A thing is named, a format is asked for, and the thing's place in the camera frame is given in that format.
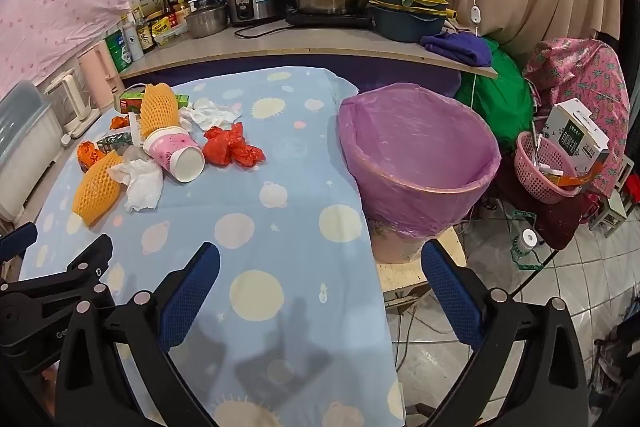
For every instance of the white electric kettle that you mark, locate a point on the white electric kettle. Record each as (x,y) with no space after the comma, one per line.
(70,99)

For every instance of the blue dotted blanket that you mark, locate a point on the blue dotted blanket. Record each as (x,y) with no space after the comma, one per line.
(280,217)

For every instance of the wooden counter board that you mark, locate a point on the wooden counter board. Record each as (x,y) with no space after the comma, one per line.
(325,44)

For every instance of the red plastic bag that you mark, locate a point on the red plastic bag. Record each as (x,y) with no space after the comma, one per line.
(227,149)

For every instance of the small orange wrapper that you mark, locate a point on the small orange wrapper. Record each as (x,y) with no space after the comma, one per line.
(119,122)

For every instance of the dark green small carton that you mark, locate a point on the dark green small carton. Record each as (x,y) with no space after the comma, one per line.
(112,142)

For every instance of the pink floral cloth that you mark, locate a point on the pink floral cloth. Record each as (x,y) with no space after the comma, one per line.
(575,67)

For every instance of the dark blue basin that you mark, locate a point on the dark blue basin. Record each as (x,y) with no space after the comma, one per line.
(405,27)

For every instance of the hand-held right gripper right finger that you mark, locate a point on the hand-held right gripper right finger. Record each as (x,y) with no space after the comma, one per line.
(450,297)

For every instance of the yellow packet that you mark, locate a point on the yellow packet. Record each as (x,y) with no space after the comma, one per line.
(165,29)

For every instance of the steel bowl with lid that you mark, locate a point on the steel bowl with lid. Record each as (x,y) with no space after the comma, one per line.
(205,22)

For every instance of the white plug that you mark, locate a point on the white plug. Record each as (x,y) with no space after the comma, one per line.
(67,140)

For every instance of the pink electric kettle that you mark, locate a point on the pink electric kettle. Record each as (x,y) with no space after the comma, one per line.
(100,77)

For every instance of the light green carton box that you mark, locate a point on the light green carton box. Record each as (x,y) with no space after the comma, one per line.
(129,99)

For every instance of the dark bottle red label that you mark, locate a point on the dark bottle red label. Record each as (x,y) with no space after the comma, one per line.
(168,9)

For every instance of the orange packet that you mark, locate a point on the orange packet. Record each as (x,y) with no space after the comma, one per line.
(570,181)

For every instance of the pink plastic basket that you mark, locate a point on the pink plastic basket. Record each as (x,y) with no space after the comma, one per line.
(535,177)

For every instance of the small seasoning bottles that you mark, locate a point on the small seasoning bottles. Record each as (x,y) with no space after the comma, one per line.
(186,7)

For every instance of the white carton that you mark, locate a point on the white carton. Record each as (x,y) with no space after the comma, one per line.
(145,2)

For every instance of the purple towel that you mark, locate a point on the purple towel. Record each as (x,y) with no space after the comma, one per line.
(457,47)

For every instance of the white tissue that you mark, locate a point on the white tissue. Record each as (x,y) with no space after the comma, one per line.
(142,189)
(207,117)

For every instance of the small white stool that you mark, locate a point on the small white stool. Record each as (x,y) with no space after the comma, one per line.
(615,207)

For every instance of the orange foam fruit net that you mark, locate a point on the orange foam fruit net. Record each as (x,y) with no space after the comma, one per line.
(95,192)
(159,109)

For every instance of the dark red cloth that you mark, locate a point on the dark red cloth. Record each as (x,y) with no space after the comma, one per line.
(565,222)

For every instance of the pink paper cup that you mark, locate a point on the pink paper cup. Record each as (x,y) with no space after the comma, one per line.
(170,147)

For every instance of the clear plastic storage box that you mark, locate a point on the clear plastic storage box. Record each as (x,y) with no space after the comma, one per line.
(25,147)

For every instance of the white box green label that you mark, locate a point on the white box green label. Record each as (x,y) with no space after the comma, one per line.
(575,137)

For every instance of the dark cloth pile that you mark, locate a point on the dark cloth pile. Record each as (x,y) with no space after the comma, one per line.
(617,367)

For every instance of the green bag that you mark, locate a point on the green bag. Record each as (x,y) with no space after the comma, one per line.
(500,102)

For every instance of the wooden stool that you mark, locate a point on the wooden stool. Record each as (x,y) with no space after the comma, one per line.
(400,277)

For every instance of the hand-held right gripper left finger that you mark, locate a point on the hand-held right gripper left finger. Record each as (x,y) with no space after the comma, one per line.
(190,297)

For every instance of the black induction cooktop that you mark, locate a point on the black induction cooktop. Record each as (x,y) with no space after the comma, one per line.
(330,21)

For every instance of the orange plastic wrapper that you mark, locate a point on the orange plastic wrapper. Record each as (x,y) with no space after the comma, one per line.
(89,154)

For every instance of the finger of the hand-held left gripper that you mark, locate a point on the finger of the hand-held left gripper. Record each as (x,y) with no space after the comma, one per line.
(20,239)
(87,257)

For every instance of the white bottle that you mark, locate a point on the white bottle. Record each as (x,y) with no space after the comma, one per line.
(132,42)

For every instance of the green white pack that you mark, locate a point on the green white pack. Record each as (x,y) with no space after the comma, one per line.
(116,52)

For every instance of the pink bin with purple liner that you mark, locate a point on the pink bin with purple liner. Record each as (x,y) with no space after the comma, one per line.
(415,207)

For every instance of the dark sauce bottle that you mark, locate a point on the dark sauce bottle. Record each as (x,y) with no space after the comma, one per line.
(145,34)

